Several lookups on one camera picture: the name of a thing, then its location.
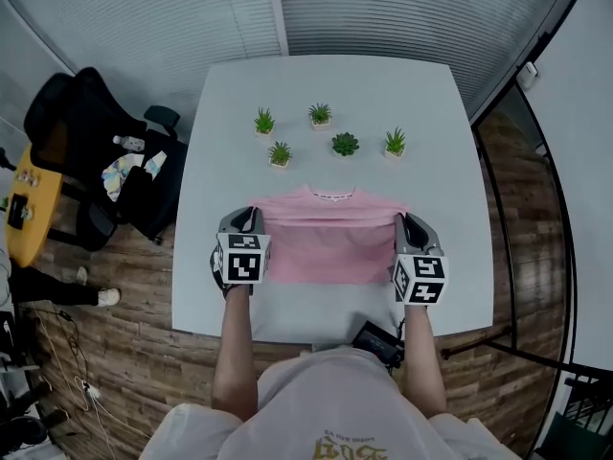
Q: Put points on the person's right forearm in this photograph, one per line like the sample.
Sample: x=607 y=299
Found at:
x=424 y=362

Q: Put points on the large iridescent cloth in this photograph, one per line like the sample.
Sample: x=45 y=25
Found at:
x=117 y=175

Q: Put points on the large whiteboard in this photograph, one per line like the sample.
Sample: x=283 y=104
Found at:
x=584 y=185

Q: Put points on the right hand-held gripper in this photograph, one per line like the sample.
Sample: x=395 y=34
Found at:
x=421 y=281

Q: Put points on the yellow wooden round table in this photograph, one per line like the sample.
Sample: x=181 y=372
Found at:
x=36 y=242

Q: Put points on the black metal rack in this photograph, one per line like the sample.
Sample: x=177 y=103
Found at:
x=591 y=400

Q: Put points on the dark green panel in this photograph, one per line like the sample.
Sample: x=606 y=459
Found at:
x=579 y=441

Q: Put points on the white wall box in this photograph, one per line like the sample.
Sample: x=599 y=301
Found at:
x=528 y=75

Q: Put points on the black round object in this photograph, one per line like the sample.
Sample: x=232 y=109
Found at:
x=24 y=431

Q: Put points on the black picture frame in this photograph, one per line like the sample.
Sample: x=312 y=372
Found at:
x=16 y=211

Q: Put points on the clear plastic water bottle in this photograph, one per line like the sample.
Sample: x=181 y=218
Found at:
x=128 y=142

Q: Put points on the white power strip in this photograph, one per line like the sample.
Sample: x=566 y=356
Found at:
x=91 y=391

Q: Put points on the tall spiky potted plant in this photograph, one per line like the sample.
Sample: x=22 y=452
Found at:
x=395 y=142

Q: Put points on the person's left forearm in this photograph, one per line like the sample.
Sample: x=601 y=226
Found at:
x=237 y=352

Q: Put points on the black metal whiteboard stand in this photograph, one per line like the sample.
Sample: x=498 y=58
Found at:
x=479 y=340

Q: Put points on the black waist battery pack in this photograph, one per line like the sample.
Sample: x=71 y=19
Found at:
x=376 y=343

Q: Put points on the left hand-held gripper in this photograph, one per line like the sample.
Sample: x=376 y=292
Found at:
x=242 y=261

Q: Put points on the dark green succulent plant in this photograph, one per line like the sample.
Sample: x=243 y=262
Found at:
x=345 y=144

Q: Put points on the person's white t-shirt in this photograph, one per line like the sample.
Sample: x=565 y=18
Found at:
x=330 y=400

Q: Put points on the black office chair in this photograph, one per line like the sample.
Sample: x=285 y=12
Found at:
x=76 y=113

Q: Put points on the bushy green potted plant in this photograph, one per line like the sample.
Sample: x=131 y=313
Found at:
x=320 y=113

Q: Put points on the pink cartoon print sweatshirt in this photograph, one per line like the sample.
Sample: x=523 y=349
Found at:
x=330 y=257

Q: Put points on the small iridescent cloth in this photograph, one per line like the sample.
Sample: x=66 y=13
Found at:
x=155 y=163

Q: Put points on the spiky green potted plant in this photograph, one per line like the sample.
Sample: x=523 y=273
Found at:
x=280 y=154
x=264 y=121

